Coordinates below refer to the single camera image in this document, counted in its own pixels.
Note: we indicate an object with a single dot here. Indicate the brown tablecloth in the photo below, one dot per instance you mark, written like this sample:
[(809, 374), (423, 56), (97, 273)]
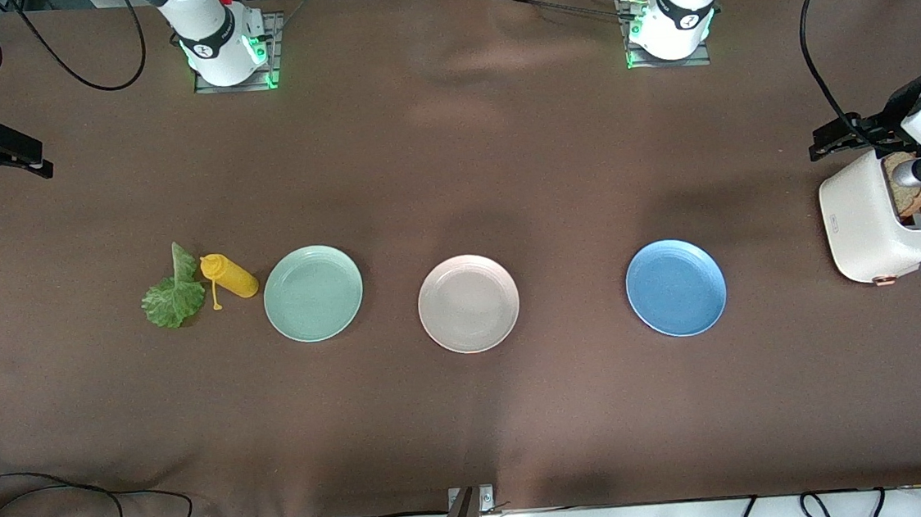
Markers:
[(473, 422)]

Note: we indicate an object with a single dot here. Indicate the green lettuce leaf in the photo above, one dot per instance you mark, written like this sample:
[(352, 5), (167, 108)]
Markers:
[(172, 302)]

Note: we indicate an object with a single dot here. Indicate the brown bread slice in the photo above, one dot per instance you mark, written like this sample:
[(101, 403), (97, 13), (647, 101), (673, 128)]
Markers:
[(916, 200)]

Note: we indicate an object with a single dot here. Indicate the white two-slot toaster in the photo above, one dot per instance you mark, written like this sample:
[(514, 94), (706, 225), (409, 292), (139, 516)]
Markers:
[(861, 227)]

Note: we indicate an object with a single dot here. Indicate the beige plate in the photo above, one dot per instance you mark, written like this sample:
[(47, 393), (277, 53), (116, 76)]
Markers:
[(468, 303)]

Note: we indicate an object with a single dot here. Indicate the blue plate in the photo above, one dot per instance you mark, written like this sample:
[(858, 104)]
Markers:
[(676, 287)]

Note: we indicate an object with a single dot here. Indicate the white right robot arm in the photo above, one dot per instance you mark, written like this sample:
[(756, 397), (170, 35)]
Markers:
[(209, 40)]

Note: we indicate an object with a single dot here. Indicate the yellow squeeze bottle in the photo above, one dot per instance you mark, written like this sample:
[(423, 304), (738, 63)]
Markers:
[(236, 280)]

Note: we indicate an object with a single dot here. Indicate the green plate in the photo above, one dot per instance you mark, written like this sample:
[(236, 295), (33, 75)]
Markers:
[(314, 295)]

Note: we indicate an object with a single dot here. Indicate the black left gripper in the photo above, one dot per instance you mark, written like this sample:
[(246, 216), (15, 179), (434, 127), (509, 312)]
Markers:
[(892, 120)]

